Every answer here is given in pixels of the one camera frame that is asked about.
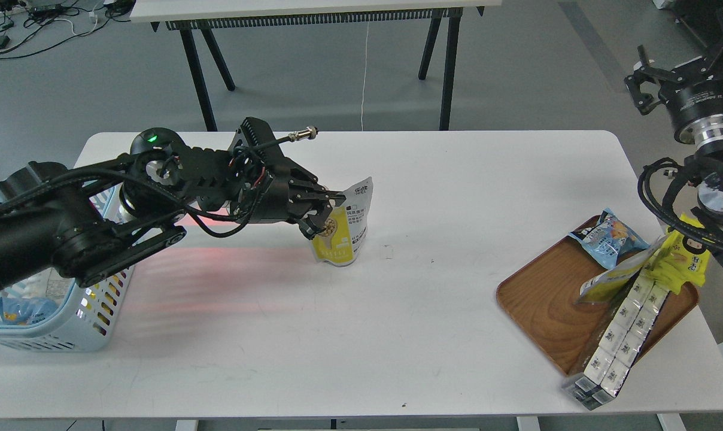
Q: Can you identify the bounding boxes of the yellow cartoon face snack bag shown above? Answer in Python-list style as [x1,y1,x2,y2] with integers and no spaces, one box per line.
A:
[643,228,712,295]

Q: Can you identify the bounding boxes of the white snack bag in basket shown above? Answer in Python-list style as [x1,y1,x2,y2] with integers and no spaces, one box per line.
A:
[26,268,74,305]

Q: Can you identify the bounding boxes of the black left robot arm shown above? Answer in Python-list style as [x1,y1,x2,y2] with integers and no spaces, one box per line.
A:
[0,133,264,353]

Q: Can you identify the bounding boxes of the yellow pouch on tray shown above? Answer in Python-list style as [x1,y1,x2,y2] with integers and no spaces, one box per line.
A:
[576,234,669,303]

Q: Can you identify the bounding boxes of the silver white long snack pack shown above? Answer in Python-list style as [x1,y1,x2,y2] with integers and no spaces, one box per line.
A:
[561,276,670,410]

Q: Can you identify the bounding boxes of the floor cables and power strip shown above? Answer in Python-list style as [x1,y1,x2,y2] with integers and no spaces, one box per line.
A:
[0,0,135,60]

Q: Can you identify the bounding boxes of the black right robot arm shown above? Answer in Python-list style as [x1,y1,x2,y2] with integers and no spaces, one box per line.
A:
[624,9,723,256]

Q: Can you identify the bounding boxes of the light blue plastic basket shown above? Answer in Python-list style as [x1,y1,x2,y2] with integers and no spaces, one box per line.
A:
[0,187,133,352]

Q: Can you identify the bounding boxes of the blue snack bag in basket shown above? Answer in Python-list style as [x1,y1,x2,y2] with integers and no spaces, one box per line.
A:
[0,297,58,326]

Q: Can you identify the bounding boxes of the background table black legs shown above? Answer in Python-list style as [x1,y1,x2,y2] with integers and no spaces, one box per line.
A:
[129,1,496,132]

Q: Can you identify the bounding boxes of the blue chip snack bag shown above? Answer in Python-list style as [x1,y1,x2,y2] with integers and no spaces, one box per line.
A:
[569,208,649,270]

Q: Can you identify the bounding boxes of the white hanging cable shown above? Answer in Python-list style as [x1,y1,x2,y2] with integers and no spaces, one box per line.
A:
[360,22,371,132]

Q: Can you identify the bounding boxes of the yellow nut snack pouch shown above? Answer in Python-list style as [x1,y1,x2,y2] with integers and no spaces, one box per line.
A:
[311,177,373,267]

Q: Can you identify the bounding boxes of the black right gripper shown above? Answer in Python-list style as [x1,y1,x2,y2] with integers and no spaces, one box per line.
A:
[229,117,346,240]

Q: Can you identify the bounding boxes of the black barcode scanner red window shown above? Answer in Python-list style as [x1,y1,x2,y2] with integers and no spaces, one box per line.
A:
[129,126,189,157]

